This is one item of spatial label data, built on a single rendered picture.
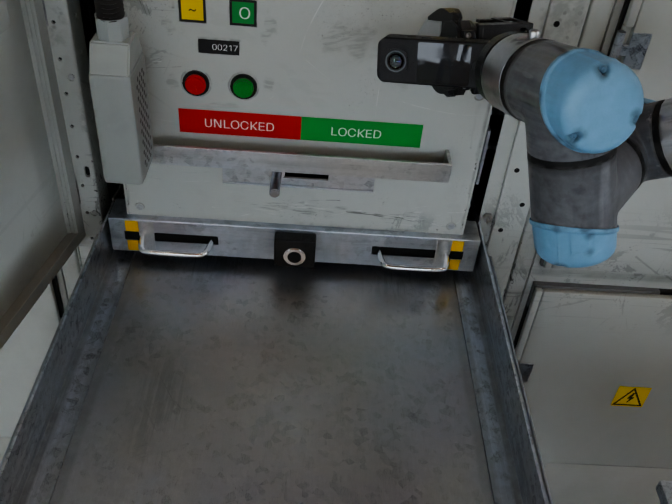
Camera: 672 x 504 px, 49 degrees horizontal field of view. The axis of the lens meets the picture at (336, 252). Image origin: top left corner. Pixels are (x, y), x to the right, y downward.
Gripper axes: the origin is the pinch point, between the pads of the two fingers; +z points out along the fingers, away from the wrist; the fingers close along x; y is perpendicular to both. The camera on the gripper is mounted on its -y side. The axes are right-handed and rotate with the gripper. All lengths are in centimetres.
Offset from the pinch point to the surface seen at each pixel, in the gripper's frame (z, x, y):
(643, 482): 14, -95, 61
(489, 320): -4.7, -37.5, 10.8
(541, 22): 2.2, 1.2, 17.4
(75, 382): -3, -39, -44
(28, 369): 37, -61, -57
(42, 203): 22, -24, -48
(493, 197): 9.3, -25.0, 17.0
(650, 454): 11, -85, 59
